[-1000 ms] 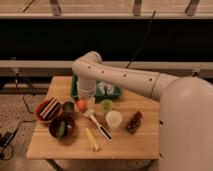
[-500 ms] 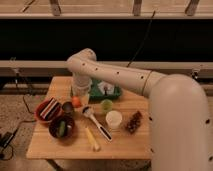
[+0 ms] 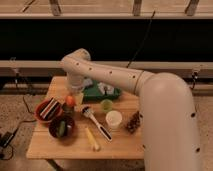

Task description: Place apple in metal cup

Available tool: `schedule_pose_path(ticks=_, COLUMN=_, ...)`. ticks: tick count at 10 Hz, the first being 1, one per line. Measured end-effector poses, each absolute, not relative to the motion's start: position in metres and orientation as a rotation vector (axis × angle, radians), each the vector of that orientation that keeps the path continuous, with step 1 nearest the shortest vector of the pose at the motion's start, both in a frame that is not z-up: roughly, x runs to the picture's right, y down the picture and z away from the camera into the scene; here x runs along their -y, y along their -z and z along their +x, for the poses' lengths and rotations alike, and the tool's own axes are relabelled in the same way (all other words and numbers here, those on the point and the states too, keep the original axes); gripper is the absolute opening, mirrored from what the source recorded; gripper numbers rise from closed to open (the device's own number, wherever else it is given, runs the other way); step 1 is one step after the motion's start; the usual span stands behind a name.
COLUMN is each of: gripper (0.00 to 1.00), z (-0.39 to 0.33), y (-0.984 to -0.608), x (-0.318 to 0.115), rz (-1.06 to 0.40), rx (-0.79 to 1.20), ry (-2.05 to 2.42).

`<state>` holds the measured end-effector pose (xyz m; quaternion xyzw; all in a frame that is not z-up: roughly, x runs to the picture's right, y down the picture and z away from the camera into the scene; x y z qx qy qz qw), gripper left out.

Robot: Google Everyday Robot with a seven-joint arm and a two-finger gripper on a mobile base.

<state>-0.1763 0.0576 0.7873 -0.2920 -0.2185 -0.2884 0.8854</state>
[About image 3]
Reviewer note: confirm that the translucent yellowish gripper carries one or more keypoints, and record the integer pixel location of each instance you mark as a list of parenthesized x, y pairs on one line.
[(78, 98)]

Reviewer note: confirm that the orange apple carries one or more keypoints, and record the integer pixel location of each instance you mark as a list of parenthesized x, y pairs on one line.
[(70, 101)]

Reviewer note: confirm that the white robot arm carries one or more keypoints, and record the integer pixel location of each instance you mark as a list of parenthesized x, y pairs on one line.
[(170, 130)]

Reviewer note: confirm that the small metal cup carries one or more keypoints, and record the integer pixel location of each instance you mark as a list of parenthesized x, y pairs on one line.
[(67, 110)]

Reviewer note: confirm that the green plastic cup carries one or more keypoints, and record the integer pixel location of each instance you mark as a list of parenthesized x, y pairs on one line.
[(106, 105)]

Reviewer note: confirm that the white plastic cup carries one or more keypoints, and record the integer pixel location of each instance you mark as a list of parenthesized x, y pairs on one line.
[(113, 119)]

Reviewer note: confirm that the white dish brush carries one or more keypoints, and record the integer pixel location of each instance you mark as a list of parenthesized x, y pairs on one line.
[(89, 113)]

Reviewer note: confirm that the green plastic tray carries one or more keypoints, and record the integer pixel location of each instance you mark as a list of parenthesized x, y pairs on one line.
[(92, 93)]

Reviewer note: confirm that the grey sponge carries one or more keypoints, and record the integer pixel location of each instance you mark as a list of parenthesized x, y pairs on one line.
[(87, 82)]

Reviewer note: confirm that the striped block in bowl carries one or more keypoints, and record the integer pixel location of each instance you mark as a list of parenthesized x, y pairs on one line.
[(47, 109)]

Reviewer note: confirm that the wooden table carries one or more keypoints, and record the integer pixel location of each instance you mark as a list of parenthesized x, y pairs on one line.
[(123, 145)]

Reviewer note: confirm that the white folded cloth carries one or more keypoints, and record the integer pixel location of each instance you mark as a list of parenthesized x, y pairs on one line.
[(105, 89)]

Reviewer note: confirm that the green cucumber toy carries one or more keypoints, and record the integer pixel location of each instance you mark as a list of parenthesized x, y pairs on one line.
[(61, 129)]

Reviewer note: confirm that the orange bowl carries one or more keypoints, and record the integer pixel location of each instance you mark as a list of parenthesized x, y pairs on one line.
[(56, 111)]

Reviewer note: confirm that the dark brown bowl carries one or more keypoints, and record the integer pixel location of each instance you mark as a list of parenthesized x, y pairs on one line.
[(70, 125)]

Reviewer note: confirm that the yellow banana toy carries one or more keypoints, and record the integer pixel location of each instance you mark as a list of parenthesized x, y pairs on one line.
[(94, 144)]

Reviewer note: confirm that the brown grape bunch toy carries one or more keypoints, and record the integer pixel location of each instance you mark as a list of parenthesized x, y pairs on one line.
[(134, 123)]

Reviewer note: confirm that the black adapter on floor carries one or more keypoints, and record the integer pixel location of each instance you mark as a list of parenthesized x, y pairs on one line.
[(5, 140)]

